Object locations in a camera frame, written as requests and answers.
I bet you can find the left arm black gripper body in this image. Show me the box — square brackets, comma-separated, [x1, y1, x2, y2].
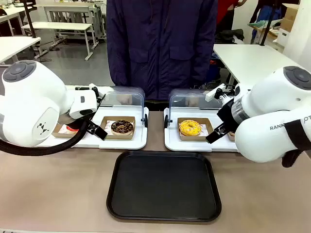
[59, 112, 96, 128]

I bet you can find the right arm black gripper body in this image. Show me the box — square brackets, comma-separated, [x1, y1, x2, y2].
[216, 98, 241, 131]

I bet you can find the red glazed donut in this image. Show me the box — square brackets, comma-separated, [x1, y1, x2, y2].
[65, 124, 80, 134]

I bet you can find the brown cardboard donut box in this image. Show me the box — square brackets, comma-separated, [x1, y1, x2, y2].
[51, 122, 84, 139]
[176, 117, 215, 142]
[99, 116, 136, 140]

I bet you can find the chocolate sprinkled donut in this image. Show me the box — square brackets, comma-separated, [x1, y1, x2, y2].
[110, 119, 134, 135]

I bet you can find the yellow glazed donut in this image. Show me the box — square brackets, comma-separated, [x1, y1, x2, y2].
[178, 119, 201, 137]

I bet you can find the black plastic serving tray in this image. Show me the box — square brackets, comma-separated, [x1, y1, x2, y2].
[106, 150, 222, 223]

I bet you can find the white display case base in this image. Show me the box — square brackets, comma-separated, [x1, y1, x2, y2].
[163, 106, 240, 153]
[36, 106, 149, 150]

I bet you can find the clear display case cover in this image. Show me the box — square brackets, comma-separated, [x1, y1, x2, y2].
[168, 88, 230, 125]
[96, 85, 146, 127]

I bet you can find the large white table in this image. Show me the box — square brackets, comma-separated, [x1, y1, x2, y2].
[212, 44, 305, 86]

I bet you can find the black bag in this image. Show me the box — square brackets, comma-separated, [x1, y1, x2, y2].
[214, 28, 245, 45]

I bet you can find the white table with black stand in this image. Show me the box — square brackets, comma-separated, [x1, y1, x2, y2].
[0, 35, 42, 66]

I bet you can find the white bench table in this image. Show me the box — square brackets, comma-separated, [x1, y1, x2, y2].
[21, 21, 94, 61]

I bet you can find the green sheet stack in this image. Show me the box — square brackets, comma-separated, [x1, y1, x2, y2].
[247, 19, 269, 29]

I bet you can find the person in navy jacket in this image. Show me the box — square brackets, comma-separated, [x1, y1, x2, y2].
[106, 0, 219, 100]

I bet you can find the white storage box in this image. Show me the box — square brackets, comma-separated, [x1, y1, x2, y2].
[276, 27, 290, 47]

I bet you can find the black slanted pole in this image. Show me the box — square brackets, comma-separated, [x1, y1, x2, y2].
[259, 0, 279, 47]

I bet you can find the person in red top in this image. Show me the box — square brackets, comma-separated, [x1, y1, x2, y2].
[215, 0, 246, 27]

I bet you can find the black monitor stand pole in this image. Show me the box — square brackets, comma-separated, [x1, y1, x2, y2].
[19, 0, 42, 39]

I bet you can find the person in dark blue clothes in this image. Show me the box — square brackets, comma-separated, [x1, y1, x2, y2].
[249, 0, 283, 25]

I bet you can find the white desk with dark underside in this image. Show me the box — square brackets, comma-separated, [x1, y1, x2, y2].
[0, 6, 33, 37]

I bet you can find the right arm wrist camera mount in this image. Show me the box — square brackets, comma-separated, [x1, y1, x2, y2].
[205, 83, 236, 102]

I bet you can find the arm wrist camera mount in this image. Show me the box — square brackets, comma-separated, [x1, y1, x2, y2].
[205, 83, 236, 102]
[74, 83, 106, 109]

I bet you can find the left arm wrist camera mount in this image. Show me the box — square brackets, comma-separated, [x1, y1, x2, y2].
[74, 83, 106, 109]

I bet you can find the black sleeved left arm cable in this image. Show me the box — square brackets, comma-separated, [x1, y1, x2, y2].
[0, 118, 88, 156]

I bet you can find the black right arm cable strap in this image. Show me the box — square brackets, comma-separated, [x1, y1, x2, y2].
[281, 118, 311, 168]

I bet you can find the white slatted frame table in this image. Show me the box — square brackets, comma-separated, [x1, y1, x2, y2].
[34, 2, 106, 48]

